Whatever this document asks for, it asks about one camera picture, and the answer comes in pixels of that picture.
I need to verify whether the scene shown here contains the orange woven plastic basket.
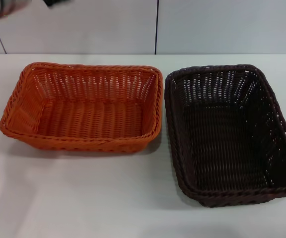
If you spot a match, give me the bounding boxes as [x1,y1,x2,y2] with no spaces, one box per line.
[0,61,164,155]

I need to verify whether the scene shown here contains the dark brown woven plastic basket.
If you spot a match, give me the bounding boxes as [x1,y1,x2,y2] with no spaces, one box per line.
[164,63,286,208]

